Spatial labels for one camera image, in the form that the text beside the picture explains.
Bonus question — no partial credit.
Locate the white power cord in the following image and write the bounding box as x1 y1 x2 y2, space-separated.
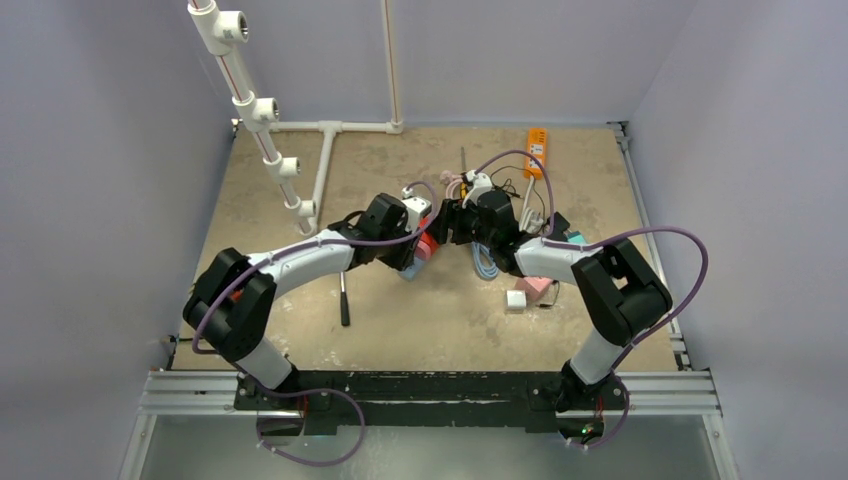
517 175 548 236

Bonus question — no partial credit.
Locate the small pink plug block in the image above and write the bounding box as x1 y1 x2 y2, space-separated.
414 237 439 262

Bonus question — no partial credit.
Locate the light blue power strip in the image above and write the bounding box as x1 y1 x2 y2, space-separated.
398 257 428 281

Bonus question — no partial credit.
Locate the pink cube power socket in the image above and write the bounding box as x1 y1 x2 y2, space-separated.
514 277 554 304

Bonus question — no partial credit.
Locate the white plug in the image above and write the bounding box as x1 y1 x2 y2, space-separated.
505 290 527 312

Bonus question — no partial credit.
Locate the orange power strip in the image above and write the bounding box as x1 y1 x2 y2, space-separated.
524 127 548 180

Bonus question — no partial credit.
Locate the thin black adapter cable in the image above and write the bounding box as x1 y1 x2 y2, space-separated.
535 280 563 310

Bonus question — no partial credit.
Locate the teal USB charger plug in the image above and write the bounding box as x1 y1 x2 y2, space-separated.
567 231 586 244

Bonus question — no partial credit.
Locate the red cube socket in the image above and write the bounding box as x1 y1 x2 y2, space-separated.
419 230 440 252

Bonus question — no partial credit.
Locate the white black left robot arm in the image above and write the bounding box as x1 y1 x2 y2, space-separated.
182 193 433 409

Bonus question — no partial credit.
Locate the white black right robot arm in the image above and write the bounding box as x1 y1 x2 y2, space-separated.
427 190 672 407

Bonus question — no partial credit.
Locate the black steel claw hammer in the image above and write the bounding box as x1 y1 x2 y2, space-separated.
339 272 351 327

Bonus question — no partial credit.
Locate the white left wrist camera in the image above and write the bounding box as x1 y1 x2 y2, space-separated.
401 187 432 233

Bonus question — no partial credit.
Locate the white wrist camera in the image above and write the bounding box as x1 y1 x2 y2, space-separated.
462 170 493 203
401 187 432 233

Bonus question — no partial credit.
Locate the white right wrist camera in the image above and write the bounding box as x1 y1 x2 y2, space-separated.
462 170 493 203

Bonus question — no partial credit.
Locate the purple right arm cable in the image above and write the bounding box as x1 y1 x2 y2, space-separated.
466 149 709 450

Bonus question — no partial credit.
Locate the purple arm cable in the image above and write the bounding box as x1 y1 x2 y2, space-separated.
466 149 709 450
192 181 440 468

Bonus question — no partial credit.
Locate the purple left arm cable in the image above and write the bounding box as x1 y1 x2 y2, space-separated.
192 181 440 468

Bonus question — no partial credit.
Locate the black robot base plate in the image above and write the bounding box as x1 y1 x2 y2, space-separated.
234 370 627 437

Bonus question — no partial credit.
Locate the white PVC pipe frame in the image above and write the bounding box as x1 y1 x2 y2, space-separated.
186 0 405 236

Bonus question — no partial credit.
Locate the aluminium rail frame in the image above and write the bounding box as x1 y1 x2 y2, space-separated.
117 120 741 480

